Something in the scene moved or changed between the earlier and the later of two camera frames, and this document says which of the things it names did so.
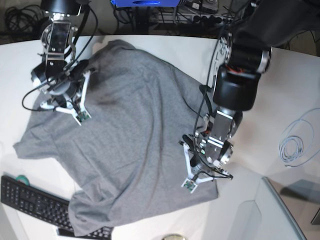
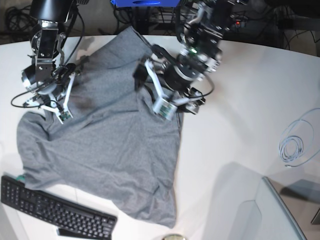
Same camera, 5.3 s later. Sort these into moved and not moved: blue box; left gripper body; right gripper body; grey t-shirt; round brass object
Moved: grey t-shirt; left gripper body; right gripper body
Not moved: round brass object; blue box
